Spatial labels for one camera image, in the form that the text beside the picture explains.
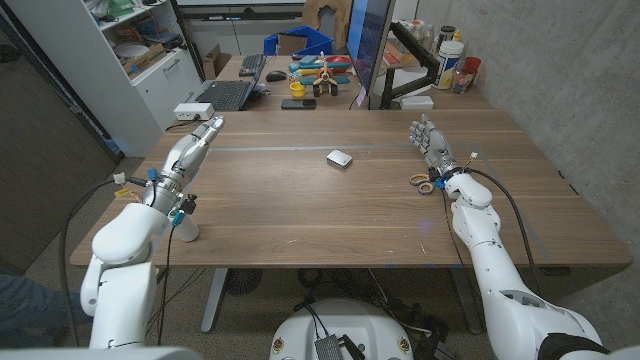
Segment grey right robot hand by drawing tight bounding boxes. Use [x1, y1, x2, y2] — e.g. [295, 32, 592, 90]
[408, 113, 464, 183]

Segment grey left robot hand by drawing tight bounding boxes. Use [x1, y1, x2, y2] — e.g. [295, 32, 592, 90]
[142, 115, 226, 214]

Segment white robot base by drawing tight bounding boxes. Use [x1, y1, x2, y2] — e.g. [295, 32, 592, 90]
[268, 298, 415, 360]

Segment flat white box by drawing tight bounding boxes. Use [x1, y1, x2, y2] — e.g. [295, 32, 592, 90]
[399, 94, 435, 111]

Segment white power strip box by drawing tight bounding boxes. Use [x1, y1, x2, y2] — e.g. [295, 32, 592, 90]
[173, 102, 215, 122]

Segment small silver tin box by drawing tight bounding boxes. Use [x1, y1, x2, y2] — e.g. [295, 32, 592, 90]
[326, 148, 354, 170]

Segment open cardboard box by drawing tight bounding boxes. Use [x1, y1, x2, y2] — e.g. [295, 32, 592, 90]
[202, 43, 232, 81]

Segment cardboard box on shelf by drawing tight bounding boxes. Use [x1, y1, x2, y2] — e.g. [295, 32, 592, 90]
[122, 42, 167, 76]

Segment white shelf cabinet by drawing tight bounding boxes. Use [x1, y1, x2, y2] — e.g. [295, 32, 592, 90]
[4, 0, 206, 159]

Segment black laptop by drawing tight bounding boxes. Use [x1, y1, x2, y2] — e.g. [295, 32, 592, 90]
[196, 59, 269, 112]

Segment white wipes canister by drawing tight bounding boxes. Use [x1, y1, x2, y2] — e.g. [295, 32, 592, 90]
[432, 39, 465, 91]

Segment red plastic cup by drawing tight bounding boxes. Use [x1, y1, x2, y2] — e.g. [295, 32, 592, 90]
[462, 55, 483, 89]

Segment dark lidded jar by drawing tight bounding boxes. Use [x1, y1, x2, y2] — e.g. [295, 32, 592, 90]
[438, 24, 457, 51]

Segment black keyboard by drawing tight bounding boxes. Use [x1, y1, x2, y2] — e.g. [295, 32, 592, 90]
[238, 53, 267, 78]

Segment black smartphone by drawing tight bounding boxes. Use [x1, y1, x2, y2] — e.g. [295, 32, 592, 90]
[280, 98, 318, 111]

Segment large computer monitor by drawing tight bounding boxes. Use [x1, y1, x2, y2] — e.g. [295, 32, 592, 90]
[345, 0, 396, 110]

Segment wooden toy airplane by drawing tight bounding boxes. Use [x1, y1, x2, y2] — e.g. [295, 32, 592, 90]
[288, 50, 354, 98]

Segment black round floor fan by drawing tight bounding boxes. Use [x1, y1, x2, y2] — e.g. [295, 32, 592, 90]
[223, 268, 264, 297]

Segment grey table leg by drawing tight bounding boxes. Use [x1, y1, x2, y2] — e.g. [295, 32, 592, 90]
[200, 268, 230, 334]
[448, 268, 484, 335]

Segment blue plastic bin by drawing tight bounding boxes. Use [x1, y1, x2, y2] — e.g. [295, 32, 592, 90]
[263, 24, 335, 57]

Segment scissors with beige handles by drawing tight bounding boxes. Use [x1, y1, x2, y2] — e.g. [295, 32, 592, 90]
[408, 172, 436, 196]

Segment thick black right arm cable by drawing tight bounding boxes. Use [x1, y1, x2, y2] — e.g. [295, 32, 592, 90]
[467, 167, 544, 296]

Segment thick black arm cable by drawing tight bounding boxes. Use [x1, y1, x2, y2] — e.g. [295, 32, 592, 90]
[467, 167, 544, 296]
[58, 175, 151, 346]

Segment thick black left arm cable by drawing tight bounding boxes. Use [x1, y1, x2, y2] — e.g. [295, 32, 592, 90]
[58, 175, 151, 346]

